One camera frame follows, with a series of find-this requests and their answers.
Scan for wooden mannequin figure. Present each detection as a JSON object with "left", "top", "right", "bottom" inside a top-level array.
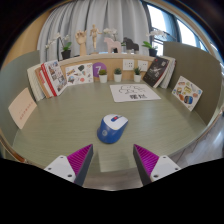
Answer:
[{"left": 88, "top": 23, "right": 103, "bottom": 54}]

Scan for white illustrated sticker card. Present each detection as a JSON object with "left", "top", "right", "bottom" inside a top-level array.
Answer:
[{"left": 65, "top": 62, "right": 95, "bottom": 87}]

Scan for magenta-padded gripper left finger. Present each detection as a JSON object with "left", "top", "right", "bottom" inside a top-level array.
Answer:
[{"left": 44, "top": 143, "right": 95, "bottom": 187}]

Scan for small succulent in white pot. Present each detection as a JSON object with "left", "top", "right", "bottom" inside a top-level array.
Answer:
[
  {"left": 98, "top": 68, "right": 109, "bottom": 84},
  {"left": 133, "top": 66, "right": 143, "bottom": 83},
  {"left": 113, "top": 67, "right": 123, "bottom": 83}
]

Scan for white book beside magazine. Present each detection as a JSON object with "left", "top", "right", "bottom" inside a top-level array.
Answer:
[{"left": 27, "top": 63, "right": 46, "bottom": 102}]

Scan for dark horse figurine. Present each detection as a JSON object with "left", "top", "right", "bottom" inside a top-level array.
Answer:
[{"left": 122, "top": 36, "right": 140, "bottom": 54}]

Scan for wooden desk shelf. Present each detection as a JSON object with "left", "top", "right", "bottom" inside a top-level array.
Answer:
[{"left": 58, "top": 52, "right": 158, "bottom": 83}]

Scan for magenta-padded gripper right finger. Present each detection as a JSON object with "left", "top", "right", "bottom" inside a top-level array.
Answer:
[{"left": 133, "top": 143, "right": 182, "bottom": 186}]

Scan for dark framed window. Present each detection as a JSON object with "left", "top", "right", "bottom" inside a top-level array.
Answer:
[{"left": 141, "top": 1, "right": 223, "bottom": 63}]

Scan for red and white magazine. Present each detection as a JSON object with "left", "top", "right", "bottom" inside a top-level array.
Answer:
[{"left": 40, "top": 59, "right": 69, "bottom": 98}]

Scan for white mouse pad with drawing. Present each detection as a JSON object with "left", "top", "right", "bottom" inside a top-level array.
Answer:
[{"left": 109, "top": 83, "right": 162, "bottom": 103}]

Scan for pink horse figurine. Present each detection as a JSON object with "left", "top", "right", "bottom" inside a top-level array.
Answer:
[{"left": 103, "top": 36, "right": 123, "bottom": 54}]

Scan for wooden hand model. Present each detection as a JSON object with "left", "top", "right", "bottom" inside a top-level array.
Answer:
[{"left": 74, "top": 29, "right": 88, "bottom": 57}]

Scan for grey curtain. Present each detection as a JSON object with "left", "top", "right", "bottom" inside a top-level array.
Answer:
[{"left": 36, "top": 0, "right": 156, "bottom": 63}]

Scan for white wall socket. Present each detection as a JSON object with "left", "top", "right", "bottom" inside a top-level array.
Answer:
[
  {"left": 122, "top": 58, "right": 135, "bottom": 71},
  {"left": 137, "top": 60, "right": 149, "bottom": 72}
]

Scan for brown book beside magazine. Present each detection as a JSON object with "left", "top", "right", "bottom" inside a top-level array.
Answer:
[{"left": 34, "top": 66, "right": 52, "bottom": 100}]

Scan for blue and white computer mouse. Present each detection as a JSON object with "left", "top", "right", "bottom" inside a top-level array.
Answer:
[{"left": 96, "top": 113, "right": 129, "bottom": 145}]

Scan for purple round sign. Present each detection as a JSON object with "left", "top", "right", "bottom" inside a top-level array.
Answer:
[{"left": 92, "top": 61, "right": 108, "bottom": 79}]

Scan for colourful food sticker card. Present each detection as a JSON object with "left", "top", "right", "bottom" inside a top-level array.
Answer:
[{"left": 171, "top": 75, "right": 204, "bottom": 112}]

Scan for beige paper card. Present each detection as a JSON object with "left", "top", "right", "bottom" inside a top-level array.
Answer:
[{"left": 7, "top": 87, "right": 38, "bottom": 130}]

